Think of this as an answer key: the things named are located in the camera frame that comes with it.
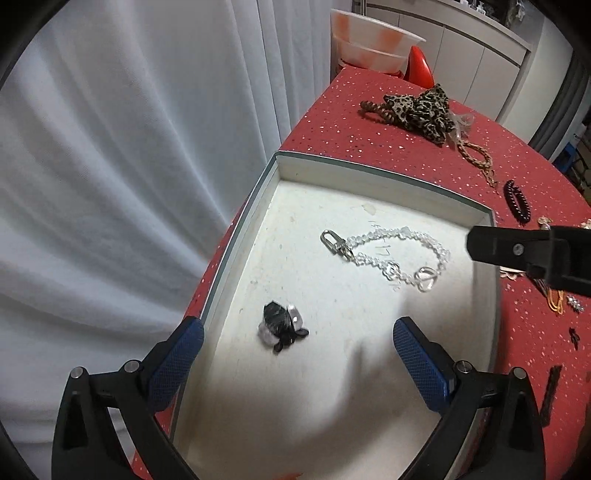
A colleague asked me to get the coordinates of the white cabinet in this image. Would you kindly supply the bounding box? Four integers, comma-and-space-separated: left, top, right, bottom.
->
351, 0, 533, 121

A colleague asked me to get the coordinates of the yellow cord hair tie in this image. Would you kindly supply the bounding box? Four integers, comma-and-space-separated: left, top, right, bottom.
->
536, 277, 567, 315

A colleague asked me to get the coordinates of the dark red bead bracelet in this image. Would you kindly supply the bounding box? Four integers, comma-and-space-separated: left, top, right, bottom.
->
503, 179, 531, 226

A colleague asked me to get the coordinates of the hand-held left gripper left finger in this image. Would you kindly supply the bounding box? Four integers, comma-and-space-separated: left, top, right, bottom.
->
50, 318, 205, 480

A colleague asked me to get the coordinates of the sheer grey hair bow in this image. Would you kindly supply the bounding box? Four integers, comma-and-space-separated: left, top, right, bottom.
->
449, 112, 476, 138

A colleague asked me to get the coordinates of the white shallow jewelry box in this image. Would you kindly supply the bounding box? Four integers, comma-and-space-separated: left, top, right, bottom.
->
154, 151, 502, 480

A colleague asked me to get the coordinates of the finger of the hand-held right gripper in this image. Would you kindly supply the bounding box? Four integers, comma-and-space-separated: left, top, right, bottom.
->
465, 224, 591, 296

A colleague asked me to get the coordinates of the white curtain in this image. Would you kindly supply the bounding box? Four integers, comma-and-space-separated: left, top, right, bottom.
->
0, 0, 334, 462

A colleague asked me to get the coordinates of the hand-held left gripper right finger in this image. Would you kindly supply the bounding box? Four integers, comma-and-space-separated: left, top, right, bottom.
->
392, 316, 548, 480

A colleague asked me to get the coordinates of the red speckled tablecloth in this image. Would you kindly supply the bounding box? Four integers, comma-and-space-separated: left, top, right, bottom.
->
154, 65, 591, 480

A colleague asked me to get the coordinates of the leopard print scrunchie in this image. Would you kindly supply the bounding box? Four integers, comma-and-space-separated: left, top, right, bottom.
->
382, 83, 455, 147

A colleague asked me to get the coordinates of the brown spiral hair tie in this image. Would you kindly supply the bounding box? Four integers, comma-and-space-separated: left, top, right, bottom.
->
360, 99, 398, 124

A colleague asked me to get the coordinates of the tan braided hair tie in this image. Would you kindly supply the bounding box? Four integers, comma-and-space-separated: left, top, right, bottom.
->
455, 138, 499, 188

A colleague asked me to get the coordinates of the clear crystal bead chain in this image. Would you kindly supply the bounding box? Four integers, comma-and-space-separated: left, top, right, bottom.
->
320, 226, 451, 294

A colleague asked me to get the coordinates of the white and orange plastic basin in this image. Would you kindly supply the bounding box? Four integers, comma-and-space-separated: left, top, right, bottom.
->
330, 8, 426, 75

